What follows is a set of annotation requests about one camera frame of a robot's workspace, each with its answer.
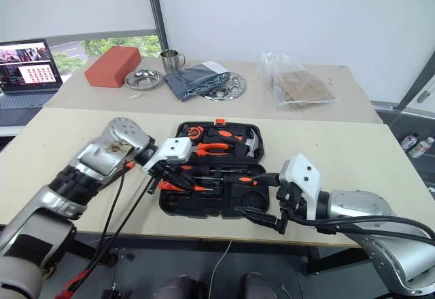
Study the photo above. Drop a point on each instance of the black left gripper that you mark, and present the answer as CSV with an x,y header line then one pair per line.
x,y
153,183

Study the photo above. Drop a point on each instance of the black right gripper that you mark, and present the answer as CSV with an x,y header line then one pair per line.
x,y
290,197

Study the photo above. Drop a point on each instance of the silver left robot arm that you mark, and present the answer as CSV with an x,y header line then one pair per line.
x,y
102,156

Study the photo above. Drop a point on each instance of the black plastic tool case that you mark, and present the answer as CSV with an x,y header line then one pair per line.
x,y
253,202

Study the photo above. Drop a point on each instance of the small orange precision screwdriver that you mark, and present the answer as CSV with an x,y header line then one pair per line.
x,y
201,188

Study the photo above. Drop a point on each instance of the black orange screwdriver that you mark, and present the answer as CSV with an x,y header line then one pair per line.
x,y
239,179

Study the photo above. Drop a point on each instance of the black orange tape measure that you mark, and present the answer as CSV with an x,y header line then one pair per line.
x,y
195,132

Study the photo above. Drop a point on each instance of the steel claw hammer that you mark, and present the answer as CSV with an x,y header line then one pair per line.
x,y
253,141

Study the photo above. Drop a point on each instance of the black orange utility knife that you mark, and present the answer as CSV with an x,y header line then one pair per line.
x,y
224,133

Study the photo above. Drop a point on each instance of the dark rounded shape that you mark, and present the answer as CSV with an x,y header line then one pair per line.
x,y
255,286
178,288

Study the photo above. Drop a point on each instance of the small white plastic piece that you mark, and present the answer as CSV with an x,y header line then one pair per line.
x,y
135,95

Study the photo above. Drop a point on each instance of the dark folded cloth in bag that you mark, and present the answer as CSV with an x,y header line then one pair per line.
x,y
193,81

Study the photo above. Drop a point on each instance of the steel bowl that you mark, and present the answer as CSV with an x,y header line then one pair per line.
x,y
143,79

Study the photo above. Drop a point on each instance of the round perforated steel plate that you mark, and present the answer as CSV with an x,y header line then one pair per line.
x,y
234,88

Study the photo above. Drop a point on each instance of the clear bag with beige cloth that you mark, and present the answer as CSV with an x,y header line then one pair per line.
x,y
299,86

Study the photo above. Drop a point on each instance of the steel mug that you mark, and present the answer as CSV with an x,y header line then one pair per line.
x,y
170,60

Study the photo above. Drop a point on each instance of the red rectangular box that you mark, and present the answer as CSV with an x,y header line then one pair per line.
x,y
112,66

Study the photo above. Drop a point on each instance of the small white bottle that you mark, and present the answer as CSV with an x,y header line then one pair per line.
x,y
421,147
408,141

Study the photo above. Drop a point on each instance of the open laptop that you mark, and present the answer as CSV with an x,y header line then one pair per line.
x,y
29,66

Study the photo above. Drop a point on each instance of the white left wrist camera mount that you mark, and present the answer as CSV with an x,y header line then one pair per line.
x,y
176,149

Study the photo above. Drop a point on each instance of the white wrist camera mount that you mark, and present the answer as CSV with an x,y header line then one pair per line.
x,y
176,149
304,176

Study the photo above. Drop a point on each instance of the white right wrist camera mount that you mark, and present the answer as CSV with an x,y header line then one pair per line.
x,y
304,176

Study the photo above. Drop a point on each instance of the black table frame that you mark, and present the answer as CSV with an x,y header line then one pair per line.
x,y
190,244

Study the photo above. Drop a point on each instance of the dark window frame post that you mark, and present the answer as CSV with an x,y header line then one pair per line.
x,y
157,10

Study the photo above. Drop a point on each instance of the dark slanted window frame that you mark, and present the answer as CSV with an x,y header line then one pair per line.
x,y
416,81

